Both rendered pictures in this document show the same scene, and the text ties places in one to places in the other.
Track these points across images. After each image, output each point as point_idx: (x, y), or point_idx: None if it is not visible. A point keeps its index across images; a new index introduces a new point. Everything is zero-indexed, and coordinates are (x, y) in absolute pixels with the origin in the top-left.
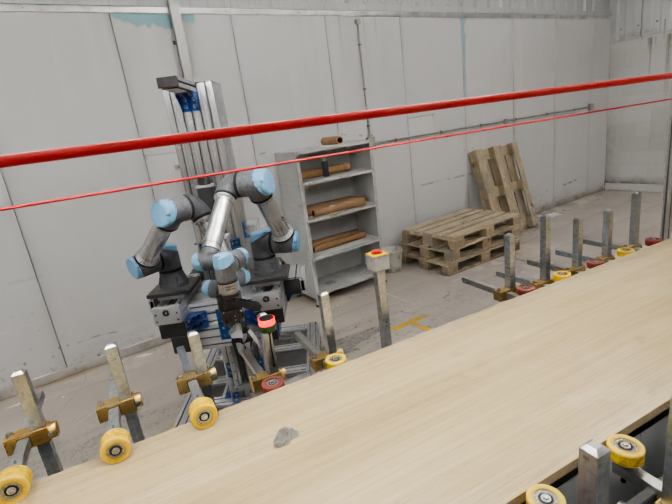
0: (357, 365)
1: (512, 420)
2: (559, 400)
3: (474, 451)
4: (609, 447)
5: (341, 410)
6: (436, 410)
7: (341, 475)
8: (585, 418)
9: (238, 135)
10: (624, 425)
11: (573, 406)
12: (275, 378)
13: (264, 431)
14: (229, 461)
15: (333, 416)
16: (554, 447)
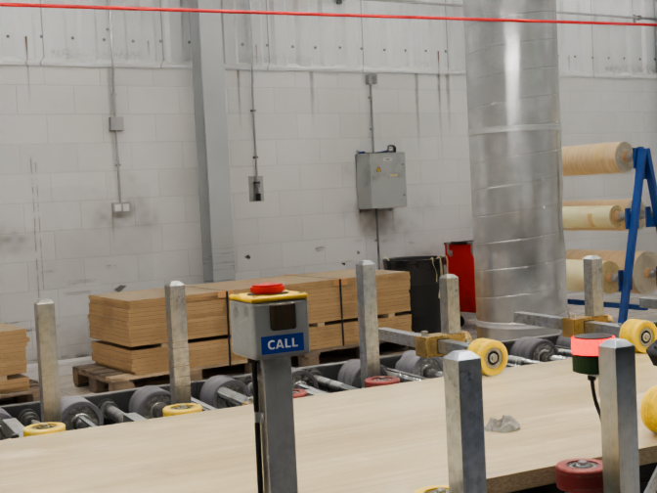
0: (382, 488)
1: (146, 440)
2: (49, 453)
3: (225, 425)
4: (65, 425)
5: (413, 445)
6: (248, 446)
7: (405, 413)
8: (46, 442)
9: (368, 17)
10: (11, 439)
11: (40, 449)
12: (581, 469)
13: (543, 430)
14: (575, 415)
15: (425, 440)
16: (124, 427)
